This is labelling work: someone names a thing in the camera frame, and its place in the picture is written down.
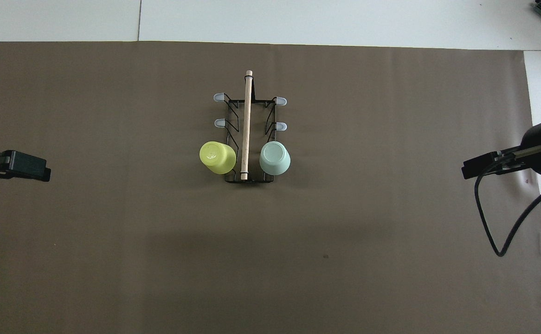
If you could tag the brown paper table mat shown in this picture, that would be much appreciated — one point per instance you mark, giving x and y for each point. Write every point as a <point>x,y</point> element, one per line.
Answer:
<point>136,255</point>

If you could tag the pale green plastic cup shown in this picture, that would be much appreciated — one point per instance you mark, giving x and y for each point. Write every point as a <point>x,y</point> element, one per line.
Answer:
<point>275,158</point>

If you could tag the yellow plastic cup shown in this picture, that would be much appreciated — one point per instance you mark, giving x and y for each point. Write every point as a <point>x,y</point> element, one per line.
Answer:
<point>217,157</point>

